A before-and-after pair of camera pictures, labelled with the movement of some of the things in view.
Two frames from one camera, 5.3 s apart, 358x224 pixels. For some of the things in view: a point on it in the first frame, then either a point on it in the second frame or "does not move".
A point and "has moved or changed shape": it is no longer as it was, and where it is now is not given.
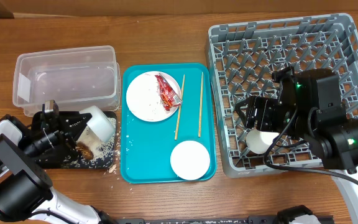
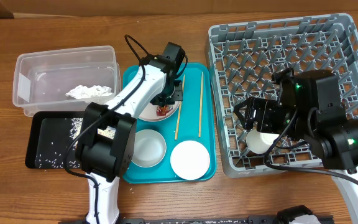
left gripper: x=71 y=120 → x=178 y=94
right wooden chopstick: x=199 y=132 does not move
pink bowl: x=190 y=160 does not move
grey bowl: x=100 y=124 has moved or changed shape
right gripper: x=265 y=105 does not move
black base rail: x=319 y=219 does not move
